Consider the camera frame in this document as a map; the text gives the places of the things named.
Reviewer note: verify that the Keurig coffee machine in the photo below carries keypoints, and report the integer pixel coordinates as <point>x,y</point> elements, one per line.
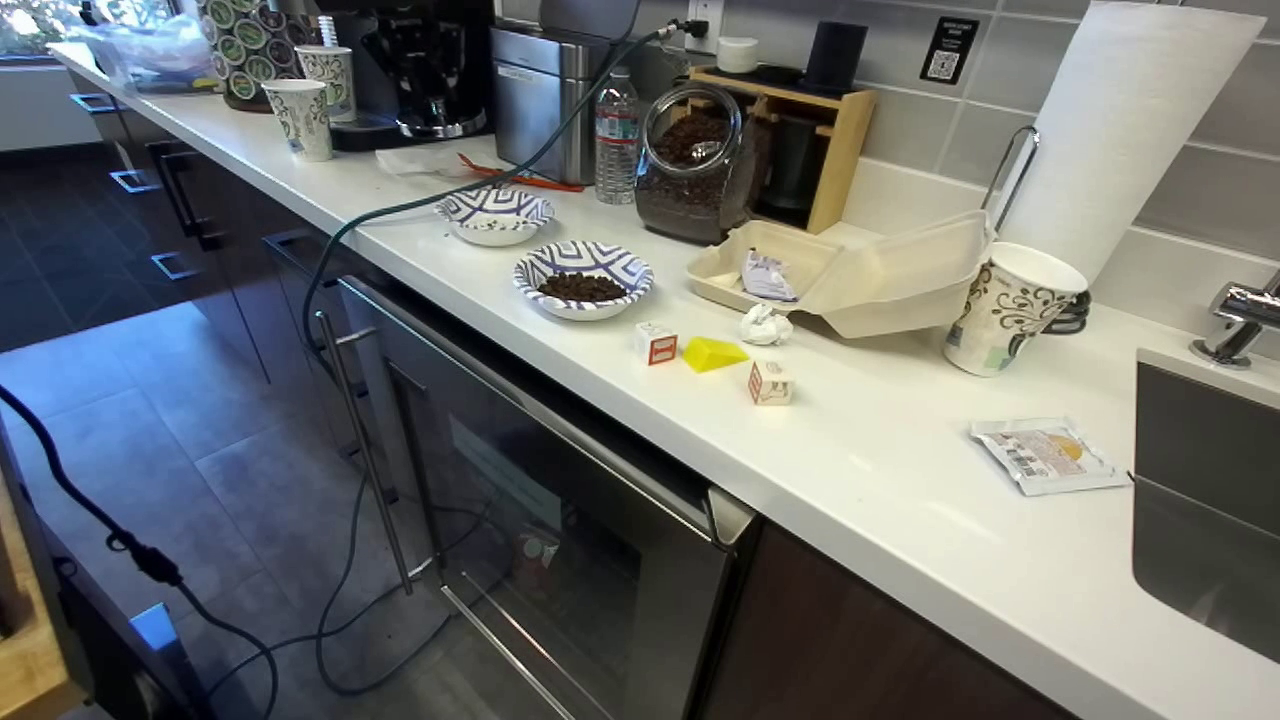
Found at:
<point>421,71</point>

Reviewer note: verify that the paper cup on counter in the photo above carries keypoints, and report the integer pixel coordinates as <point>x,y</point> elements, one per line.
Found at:
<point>303,118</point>

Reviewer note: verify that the under-counter fridge door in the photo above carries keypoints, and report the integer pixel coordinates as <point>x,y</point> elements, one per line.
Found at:
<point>578,551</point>

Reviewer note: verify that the plastic water bottle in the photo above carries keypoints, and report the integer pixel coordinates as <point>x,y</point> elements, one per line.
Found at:
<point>615,137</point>

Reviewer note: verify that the patterned plate with grounds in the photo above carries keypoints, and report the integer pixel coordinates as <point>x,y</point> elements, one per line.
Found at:
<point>580,277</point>

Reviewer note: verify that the wooden shelf organizer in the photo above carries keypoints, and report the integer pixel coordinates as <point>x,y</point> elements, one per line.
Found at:
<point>813,147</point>

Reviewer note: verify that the plastic snack packet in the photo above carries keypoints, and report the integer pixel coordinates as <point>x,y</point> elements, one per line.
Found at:
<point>1046,458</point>

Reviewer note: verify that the red small packet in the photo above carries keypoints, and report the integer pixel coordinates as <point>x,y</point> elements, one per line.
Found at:
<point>660,351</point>

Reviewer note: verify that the white takeout container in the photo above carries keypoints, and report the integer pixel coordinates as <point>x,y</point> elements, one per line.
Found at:
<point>848,277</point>

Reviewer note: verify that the silver metal canister box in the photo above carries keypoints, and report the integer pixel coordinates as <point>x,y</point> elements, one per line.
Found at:
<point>539,84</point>

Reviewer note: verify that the paper towel roll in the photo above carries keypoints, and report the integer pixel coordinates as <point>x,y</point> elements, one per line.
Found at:
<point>1125,97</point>

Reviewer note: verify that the crumpled white paper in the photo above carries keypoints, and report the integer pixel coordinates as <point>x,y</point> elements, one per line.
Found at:
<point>765,327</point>

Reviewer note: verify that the orange pen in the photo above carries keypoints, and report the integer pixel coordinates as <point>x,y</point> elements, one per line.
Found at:
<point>517,179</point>

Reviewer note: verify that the patterned mug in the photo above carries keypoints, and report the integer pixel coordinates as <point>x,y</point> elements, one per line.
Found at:
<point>1013,299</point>

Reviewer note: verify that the yellow packet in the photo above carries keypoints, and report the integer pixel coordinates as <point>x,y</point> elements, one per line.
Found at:
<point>704,353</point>

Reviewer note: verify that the paper cup on drip tray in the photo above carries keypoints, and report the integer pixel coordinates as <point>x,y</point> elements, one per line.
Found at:
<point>332,71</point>

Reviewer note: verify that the K-cup pod carousel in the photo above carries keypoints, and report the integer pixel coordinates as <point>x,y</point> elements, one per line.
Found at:
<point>253,40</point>

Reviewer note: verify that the small creamer cup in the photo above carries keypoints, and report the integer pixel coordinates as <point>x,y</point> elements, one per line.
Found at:
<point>768,383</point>

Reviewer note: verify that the glass coffee bean jar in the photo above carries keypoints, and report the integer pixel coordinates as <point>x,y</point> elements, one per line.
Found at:
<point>698,164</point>

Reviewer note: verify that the chrome faucet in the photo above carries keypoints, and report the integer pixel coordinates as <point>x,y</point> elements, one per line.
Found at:
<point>1244,313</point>

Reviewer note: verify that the patterned paper bowl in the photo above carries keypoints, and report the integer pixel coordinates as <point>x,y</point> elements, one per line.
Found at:
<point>498,217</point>

